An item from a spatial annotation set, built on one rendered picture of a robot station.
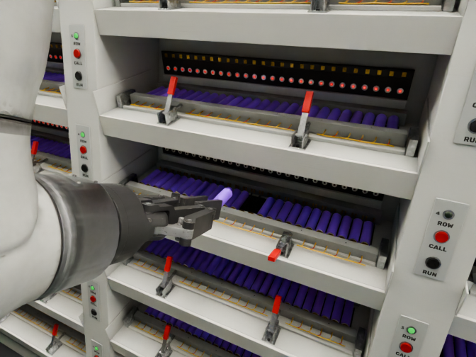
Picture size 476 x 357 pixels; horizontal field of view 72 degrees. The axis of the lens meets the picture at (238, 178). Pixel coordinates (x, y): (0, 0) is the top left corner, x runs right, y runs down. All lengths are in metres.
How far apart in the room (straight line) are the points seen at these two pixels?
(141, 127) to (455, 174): 0.54
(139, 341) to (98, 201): 0.77
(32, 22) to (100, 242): 0.15
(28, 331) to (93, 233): 1.18
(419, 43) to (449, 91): 0.07
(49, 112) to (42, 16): 0.67
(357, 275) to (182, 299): 0.40
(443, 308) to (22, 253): 0.55
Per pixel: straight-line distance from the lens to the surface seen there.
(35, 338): 1.39
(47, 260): 0.24
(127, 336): 1.03
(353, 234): 0.65
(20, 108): 0.21
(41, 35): 0.21
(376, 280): 0.61
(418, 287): 0.59
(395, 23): 0.51
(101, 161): 0.78
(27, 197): 0.22
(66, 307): 1.15
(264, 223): 0.64
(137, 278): 0.88
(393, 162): 0.54
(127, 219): 0.29
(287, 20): 0.54
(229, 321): 0.76
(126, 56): 0.81
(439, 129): 0.51
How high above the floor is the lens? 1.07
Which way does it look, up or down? 18 degrees down
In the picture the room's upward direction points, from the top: 5 degrees clockwise
